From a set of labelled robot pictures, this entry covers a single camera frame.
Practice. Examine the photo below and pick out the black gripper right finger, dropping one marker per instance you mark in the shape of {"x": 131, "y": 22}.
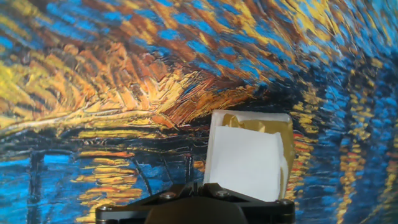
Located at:
{"x": 264, "y": 208}

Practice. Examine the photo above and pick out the starry night painting tablecloth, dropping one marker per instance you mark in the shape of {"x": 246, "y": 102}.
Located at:
{"x": 93, "y": 77}

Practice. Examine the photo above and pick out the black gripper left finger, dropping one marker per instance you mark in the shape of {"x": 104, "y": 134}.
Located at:
{"x": 130, "y": 208}

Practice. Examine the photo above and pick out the white paper napkin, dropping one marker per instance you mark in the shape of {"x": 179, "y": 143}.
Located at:
{"x": 245, "y": 161}

